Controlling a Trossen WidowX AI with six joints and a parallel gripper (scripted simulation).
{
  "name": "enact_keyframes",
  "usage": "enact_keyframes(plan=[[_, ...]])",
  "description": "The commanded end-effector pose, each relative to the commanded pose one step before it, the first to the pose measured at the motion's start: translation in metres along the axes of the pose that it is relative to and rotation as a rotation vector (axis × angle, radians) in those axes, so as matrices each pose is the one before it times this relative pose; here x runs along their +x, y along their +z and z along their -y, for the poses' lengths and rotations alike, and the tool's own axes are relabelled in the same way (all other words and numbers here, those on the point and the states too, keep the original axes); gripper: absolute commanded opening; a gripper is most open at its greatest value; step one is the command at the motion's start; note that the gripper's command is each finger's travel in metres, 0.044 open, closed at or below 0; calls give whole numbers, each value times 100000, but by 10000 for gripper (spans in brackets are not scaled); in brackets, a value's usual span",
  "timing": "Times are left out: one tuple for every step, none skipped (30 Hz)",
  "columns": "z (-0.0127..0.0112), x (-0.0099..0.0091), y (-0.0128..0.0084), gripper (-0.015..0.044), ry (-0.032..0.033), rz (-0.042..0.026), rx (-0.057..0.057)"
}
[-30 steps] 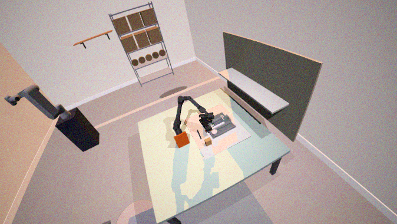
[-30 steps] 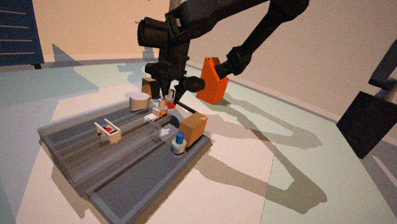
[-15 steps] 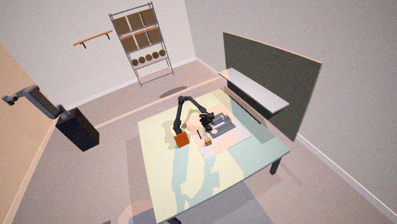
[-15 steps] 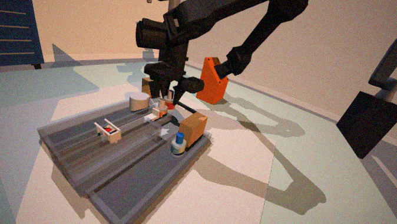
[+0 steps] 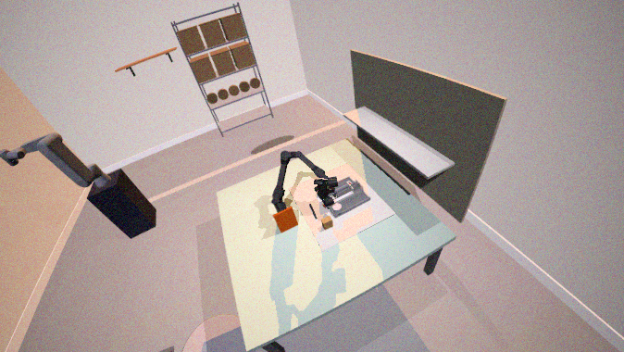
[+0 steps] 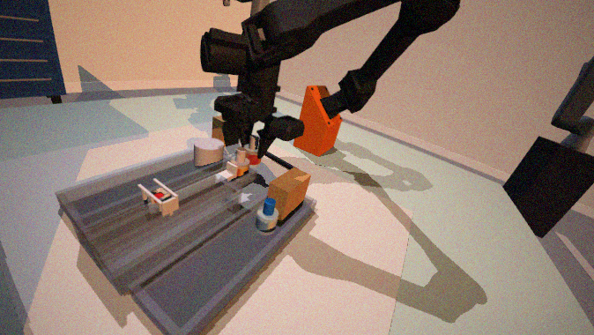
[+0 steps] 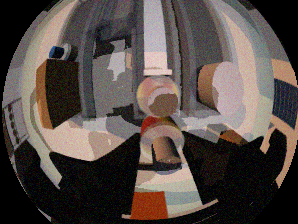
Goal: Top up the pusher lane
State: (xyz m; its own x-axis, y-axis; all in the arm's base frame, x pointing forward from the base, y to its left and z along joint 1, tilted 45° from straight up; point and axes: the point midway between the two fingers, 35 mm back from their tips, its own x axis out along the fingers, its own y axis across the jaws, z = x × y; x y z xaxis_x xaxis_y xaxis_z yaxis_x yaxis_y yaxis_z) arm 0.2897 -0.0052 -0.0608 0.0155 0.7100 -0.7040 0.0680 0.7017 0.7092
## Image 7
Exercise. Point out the grey jar with blue lid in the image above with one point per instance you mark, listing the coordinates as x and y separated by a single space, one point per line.
66 51

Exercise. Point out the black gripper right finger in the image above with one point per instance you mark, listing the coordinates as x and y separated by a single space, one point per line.
213 165

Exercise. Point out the black flat bar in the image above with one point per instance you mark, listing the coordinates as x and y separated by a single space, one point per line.
145 167

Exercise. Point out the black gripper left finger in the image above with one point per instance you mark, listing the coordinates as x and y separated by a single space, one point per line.
114 174

